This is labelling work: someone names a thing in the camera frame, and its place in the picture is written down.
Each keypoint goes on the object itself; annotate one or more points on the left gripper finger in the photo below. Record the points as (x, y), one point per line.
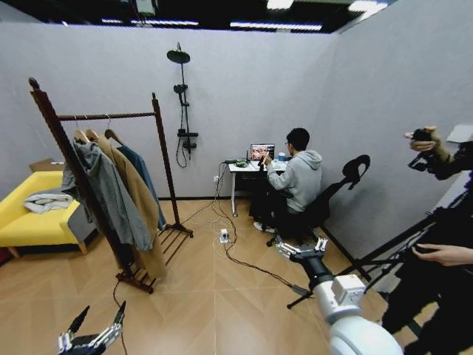
(119, 317)
(80, 320)

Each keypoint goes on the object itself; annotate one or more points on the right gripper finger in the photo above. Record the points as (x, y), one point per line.
(285, 249)
(321, 245)

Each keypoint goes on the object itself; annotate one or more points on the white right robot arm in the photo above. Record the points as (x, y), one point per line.
(351, 321)

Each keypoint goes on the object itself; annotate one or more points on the pale grey crumpled garment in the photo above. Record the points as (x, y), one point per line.
(46, 202)

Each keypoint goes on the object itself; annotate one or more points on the wooden hanger under teal shirt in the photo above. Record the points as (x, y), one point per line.
(111, 134)

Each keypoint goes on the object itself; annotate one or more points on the wooden hanger under grey hoodie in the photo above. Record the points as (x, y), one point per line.
(80, 134)

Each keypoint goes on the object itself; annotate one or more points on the black office chair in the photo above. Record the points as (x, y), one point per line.
(318, 211)

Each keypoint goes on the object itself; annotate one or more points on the black tripod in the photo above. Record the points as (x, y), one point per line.
(373, 260)

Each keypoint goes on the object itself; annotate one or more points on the white power strip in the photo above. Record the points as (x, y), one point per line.
(224, 236)

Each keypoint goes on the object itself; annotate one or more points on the seated person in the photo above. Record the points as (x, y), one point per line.
(301, 181)

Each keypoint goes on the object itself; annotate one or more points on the white desk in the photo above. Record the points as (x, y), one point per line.
(244, 169)

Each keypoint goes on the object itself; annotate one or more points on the open laptop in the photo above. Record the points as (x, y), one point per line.
(263, 152)

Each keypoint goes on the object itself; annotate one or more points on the black router with antenna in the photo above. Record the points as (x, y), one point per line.
(237, 162)

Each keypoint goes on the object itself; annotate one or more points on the yellow sofa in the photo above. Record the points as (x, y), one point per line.
(33, 225)

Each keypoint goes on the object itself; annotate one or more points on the tan long coat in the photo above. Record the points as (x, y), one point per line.
(142, 207)

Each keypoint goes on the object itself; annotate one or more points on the grey hooded jacket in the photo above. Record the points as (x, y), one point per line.
(111, 196)

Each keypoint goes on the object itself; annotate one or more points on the standing person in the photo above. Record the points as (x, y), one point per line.
(439, 296)

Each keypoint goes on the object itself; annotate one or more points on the black shower mixer valve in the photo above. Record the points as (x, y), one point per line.
(187, 135)

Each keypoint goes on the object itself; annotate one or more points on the teal blue shirt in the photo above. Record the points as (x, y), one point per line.
(142, 166)

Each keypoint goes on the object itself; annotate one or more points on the brown cardboard box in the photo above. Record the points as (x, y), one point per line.
(41, 165)

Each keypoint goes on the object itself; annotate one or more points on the black hand shower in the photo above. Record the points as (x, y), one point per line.
(180, 88)

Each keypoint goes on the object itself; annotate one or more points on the dark wooden clothes rack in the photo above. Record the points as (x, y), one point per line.
(51, 122)

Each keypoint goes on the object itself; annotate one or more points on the black shower riser pipe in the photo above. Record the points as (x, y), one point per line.
(183, 74)

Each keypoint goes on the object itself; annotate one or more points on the black overhead shower head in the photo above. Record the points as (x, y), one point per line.
(179, 55)

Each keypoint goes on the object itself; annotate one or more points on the long ceiling light strip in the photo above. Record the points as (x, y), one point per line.
(164, 22)
(275, 26)

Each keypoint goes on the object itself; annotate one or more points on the square ceiling light panel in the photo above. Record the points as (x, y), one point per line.
(364, 5)
(281, 3)

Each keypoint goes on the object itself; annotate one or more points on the black camera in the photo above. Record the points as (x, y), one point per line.
(423, 162)

